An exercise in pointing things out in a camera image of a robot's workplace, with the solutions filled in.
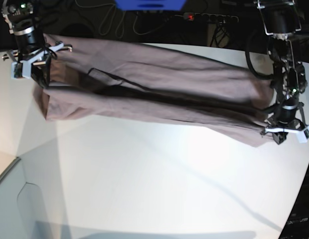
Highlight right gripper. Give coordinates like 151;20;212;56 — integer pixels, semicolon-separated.
1;41;73;89

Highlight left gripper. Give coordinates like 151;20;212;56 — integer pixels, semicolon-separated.
261;102;308;145

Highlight mauve t-shirt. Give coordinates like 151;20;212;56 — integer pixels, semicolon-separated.
34;34;274;147

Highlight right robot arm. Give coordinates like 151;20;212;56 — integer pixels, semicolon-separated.
1;0;72;89

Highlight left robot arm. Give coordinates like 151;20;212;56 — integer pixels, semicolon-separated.
245;0;309;144

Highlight blue box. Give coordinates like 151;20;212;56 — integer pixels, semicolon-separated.
115;0;186;11

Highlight power strip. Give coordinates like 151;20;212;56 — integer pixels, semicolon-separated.
182;12;239;24

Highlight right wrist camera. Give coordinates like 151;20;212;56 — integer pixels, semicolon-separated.
11;61;31;80

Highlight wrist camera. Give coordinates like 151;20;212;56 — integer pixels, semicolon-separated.
297;125;309;143
11;61;31;80

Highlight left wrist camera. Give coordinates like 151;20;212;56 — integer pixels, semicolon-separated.
297;125;309;143

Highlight white looped cable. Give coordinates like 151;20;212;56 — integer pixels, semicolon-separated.
98;4;128;37

